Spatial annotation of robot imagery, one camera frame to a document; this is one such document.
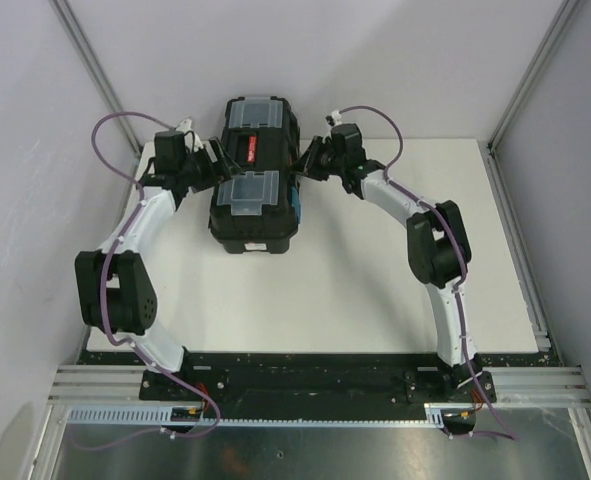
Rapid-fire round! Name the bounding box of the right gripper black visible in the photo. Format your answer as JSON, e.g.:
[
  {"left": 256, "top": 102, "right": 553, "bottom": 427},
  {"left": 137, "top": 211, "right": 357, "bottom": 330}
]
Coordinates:
[{"left": 288, "top": 137, "right": 345, "bottom": 183}]

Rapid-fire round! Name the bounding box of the grey slotted cable duct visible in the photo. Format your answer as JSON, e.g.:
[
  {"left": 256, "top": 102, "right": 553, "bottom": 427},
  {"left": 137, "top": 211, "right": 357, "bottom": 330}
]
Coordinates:
[{"left": 67, "top": 404, "right": 474, "bottom": 428}]

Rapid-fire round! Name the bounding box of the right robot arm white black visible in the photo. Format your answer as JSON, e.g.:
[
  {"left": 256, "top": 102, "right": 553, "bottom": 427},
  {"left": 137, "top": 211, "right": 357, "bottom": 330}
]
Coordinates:
[{"left": 293, "top": 123, "right": 477, "bottom": 401}]

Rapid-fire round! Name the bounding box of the right aluminium frame post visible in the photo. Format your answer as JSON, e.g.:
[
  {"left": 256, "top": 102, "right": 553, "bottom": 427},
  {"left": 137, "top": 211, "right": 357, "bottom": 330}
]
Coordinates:
[{"left": 487, "top": 0, "right": 584, "bottom": 151}]

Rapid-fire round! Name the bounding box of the aluminium frame post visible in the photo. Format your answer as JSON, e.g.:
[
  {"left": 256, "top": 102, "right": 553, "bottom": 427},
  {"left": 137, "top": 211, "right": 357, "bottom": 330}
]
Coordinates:
[
  {"left": 487, "top": 0, "right": 584, "bottom": 151},
  {"left": 49, "top": 0, "right": 143, "bottom": 154}
]

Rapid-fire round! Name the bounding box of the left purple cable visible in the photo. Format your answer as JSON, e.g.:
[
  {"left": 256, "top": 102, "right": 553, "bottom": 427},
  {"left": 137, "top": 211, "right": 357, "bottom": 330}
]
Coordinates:
[{"left": 69, "top": 111, "right": 221, "bottom": 451}]

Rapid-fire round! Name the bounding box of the black plastic toolbox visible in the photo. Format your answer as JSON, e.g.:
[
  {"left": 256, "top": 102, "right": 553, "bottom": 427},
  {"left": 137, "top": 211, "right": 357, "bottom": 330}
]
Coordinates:
[{"left": 209, "top": 96, "right": 301, "bottom": 254}]

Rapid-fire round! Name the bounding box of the purple cable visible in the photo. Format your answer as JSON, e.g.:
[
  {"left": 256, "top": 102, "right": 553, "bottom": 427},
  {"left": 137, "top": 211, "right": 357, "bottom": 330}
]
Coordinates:
[
  {"left": 69, "top": 111, "right": 221, "bottom": 451},
  {"left": 337, "top": 104, "right": 521, "bottom": 443}
]

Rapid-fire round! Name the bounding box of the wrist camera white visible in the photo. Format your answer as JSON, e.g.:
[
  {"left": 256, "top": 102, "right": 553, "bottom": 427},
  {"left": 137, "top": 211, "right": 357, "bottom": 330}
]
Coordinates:
[
  {"left": 176, "top": 117, "right": 204, "bottom": 152},
  {"left": 325, "top": 110, "right": 343, "bottom": 129}
]

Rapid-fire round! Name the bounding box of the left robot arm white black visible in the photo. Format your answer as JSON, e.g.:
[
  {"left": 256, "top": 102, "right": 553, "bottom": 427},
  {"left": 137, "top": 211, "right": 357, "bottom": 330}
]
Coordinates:
[{"left": 74, "top": 130, "right": 241, "bottom": 400}]

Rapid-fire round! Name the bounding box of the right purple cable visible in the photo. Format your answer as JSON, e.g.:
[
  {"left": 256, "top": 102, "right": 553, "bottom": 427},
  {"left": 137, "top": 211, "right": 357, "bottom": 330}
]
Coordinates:
[{"left": 337, "top": 104, "right": 521, "bottom": 443}]

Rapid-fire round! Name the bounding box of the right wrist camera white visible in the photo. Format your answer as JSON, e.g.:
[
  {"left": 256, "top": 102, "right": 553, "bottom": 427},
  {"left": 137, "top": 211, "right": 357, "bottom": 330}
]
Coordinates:
[{"left": 325, "top": 110, "right": 343, "bottom": 129}]

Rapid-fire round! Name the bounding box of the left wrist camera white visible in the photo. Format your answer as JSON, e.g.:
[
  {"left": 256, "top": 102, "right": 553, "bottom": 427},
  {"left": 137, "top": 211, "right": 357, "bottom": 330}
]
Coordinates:
[{"left": 176, "top": 117, "right": 204, "bottom": 152}]

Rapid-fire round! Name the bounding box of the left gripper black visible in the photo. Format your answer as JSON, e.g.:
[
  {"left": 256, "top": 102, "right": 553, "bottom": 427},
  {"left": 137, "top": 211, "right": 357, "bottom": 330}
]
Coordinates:
[{"left": 181, "top": 139, "right": 243, "bottom": 195}]

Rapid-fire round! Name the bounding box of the left aluminium frame post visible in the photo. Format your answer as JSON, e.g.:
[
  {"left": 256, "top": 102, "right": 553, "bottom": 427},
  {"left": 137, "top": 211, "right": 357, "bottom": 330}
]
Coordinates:
[{"left": 49, "top": 0, "right": 143, "bottom": 154}]

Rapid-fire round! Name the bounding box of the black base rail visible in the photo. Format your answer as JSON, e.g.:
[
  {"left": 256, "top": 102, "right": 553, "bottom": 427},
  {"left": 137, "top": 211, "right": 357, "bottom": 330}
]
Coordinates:
[{"left": 139, "top": 353, "right": 497, "bottom": 420}]

